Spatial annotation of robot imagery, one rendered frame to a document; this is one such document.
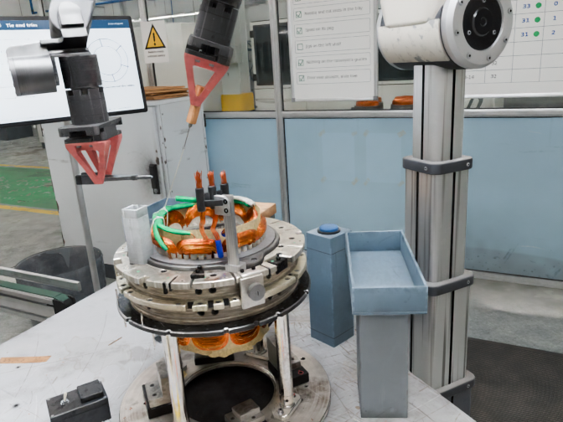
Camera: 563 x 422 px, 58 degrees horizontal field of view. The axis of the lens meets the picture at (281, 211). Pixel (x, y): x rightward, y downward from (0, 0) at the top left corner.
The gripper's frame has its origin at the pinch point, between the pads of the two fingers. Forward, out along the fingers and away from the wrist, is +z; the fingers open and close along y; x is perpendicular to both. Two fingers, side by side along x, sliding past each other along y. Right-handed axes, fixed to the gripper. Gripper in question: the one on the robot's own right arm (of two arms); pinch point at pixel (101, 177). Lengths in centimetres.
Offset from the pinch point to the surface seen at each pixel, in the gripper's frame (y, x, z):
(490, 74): -196, 121, 6
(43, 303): -49, -50, 49
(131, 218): 8.7, 7.5, 4.8
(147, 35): -278, -82, -31
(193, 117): 1.0, 17.1, -8.8
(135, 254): 8.9, 7.1, 10.7
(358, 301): 12.8, 41.0, 18.0
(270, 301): 10.1, 27.7, 19.0
